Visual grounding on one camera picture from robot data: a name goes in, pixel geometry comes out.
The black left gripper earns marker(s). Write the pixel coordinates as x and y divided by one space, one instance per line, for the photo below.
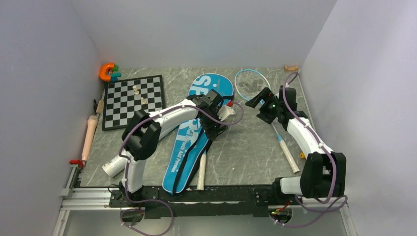
211 131

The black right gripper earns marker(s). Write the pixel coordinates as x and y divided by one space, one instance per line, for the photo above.
265 95

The blue badminton racket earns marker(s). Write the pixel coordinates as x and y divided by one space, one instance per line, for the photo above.
202 169
249 83

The blue racket cover bag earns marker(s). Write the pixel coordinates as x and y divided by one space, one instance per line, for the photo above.
190 141

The white shuttlecock tube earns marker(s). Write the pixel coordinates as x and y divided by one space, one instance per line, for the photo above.
114 166

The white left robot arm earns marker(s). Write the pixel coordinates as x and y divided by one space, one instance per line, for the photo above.
144 131

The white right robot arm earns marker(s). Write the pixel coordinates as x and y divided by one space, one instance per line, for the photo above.
324 172

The tan curved wooden piece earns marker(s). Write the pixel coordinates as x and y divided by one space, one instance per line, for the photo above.
291 68

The black white chessboard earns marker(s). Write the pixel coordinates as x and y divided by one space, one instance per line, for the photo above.
120 102

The teal toy block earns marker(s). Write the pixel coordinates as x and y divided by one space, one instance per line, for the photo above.
114 73

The orange horseshoe magnet toy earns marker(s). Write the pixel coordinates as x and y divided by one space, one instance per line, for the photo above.
106 71

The red grey clamp tool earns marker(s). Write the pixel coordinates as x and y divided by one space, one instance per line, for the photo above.
78 163

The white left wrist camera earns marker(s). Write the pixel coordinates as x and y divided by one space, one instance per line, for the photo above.
226 111

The wooden handle tool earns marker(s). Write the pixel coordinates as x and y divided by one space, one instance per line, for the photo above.
99 108

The aluminium frame rail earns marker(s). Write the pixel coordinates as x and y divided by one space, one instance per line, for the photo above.
80 198

